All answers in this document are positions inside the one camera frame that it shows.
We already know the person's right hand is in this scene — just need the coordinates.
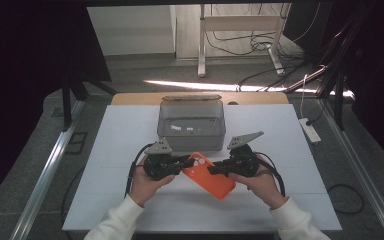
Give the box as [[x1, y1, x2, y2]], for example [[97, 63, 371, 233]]
[[228, 154, 288, 211]]

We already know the grey storage box lid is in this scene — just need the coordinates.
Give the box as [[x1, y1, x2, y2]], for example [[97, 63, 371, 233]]
[[161, 94, 223, 102]]

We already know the white table cover sheet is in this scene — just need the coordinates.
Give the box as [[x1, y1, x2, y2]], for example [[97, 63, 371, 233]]
[[62, 104, 343, 232]]

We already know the metal floor rail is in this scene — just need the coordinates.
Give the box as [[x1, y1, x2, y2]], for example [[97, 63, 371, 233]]
[[319, 99, 384, 240], [9, 99, 86, 240]]

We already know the orange phone case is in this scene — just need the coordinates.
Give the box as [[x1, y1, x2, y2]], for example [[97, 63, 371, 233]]
[[181, 151, 237, 201]]

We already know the black metal stand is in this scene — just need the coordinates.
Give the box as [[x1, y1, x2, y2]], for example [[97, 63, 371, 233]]
[[61, 71, 118, 133]]

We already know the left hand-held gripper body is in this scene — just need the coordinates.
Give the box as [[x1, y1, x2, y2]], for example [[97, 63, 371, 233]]
[[141, 137, 182, 182]]

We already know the bundle of black floor cables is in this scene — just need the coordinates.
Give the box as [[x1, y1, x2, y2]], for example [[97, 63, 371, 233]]
[[204, 3, 316, 93]]

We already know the white power strip cable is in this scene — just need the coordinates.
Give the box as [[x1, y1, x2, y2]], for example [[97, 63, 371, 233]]
[[300, 73, 310, 120]]

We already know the black floor socket plate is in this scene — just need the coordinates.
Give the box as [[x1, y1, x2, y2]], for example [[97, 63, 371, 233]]
[[64, 131, 89, 155]]

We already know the white desk frame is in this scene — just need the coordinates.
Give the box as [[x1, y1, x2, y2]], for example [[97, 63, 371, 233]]
[[197, 3, 292, 79]]

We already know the black cable loop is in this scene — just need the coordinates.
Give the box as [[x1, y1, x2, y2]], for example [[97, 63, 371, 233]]
[[326, 183, 365, 215]]

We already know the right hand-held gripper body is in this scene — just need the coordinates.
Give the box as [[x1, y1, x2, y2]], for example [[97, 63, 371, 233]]
[[226, 130, 265, 178]]

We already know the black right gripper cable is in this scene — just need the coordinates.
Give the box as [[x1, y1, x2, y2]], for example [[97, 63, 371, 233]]
[[254, 151, 287, 198]]

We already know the person's left hand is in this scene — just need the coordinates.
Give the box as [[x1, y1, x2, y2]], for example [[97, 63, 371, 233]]
[[128, 155, 176, 208]]

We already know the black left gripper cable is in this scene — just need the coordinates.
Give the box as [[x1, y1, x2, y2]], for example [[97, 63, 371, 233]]
[[123, 142, 156, 198]]

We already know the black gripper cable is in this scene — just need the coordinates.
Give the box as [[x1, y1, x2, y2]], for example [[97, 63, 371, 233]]
[[254, 151, 287, 198], [123, 142, 156, 198]]

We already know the white power strip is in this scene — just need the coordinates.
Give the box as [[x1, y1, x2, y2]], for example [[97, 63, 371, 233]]
[[298, 117, 323, 144]]

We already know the dark tripod stand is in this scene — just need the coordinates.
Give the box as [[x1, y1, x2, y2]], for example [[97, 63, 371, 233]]
[[282, 0, 378, 132]]

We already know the grey translucent storage box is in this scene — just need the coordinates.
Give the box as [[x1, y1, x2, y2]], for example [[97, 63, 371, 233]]
[[156, 99, 227, 152]]

